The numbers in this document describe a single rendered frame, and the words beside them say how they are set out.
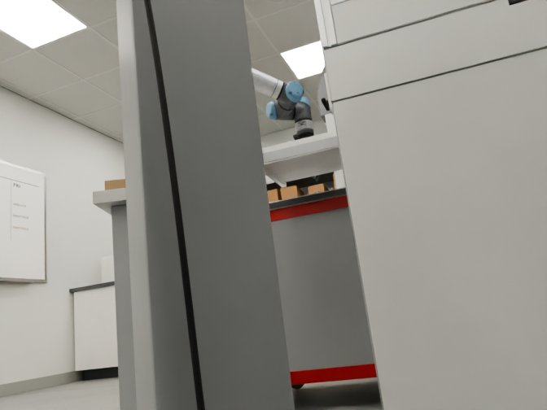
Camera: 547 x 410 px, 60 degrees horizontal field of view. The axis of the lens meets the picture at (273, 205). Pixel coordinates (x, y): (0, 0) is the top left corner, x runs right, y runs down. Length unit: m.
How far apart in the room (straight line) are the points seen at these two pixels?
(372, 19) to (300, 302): 1.01
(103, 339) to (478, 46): 4.44
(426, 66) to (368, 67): 0.13
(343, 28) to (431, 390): 0.84
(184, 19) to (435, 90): 0.65
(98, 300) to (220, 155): 4.55
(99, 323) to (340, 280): 3.64
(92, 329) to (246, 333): 4.61
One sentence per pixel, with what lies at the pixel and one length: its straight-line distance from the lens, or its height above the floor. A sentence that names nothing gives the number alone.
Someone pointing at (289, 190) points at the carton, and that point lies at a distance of 5.71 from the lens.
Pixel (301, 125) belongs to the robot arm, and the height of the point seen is 1.09.
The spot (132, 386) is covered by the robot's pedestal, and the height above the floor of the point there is 0.18.
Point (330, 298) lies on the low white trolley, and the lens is 1.75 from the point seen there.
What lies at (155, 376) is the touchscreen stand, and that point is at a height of 0.27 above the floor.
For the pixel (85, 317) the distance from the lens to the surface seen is 5.21.
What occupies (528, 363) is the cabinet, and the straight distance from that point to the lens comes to 1.07.
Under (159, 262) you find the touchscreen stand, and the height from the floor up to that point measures 0.39.
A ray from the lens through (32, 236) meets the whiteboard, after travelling 5.07.
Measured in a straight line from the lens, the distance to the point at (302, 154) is 1.60.
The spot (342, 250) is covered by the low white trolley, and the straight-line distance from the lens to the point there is 1.75.
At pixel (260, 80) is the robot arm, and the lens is 1.90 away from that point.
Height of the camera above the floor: 0.31
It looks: 14 degrees up
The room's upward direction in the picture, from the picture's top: 7 degrees counter-clockwise
